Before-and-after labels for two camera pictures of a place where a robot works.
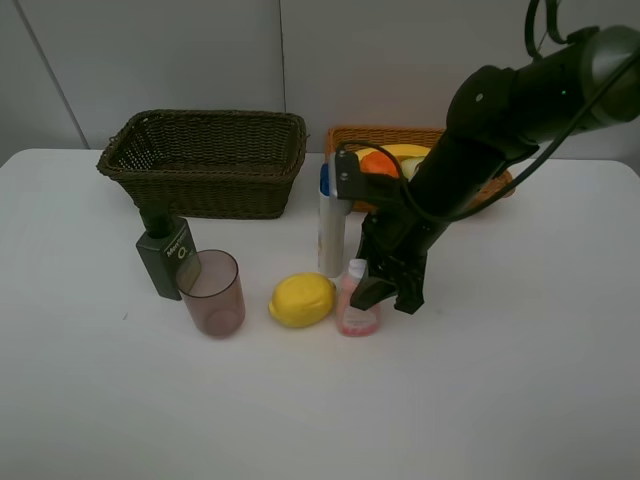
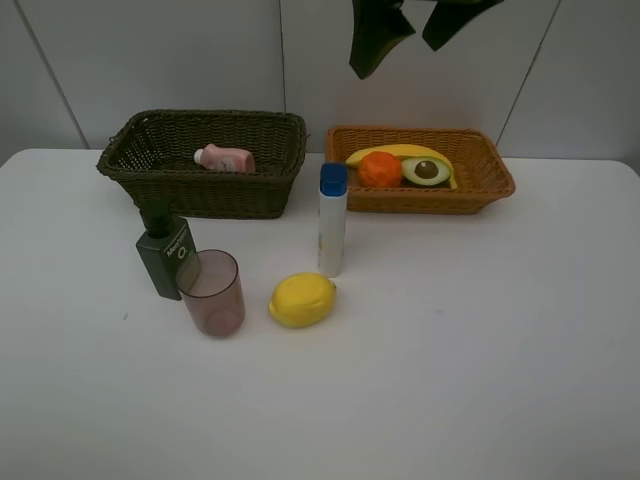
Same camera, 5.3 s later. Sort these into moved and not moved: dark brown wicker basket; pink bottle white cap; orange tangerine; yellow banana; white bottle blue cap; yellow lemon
Moved: pink bottle white cap
Not moved: orange tangerine; dark brown wicker basket; white bottle blue cap; yellow lemon; yellow banana
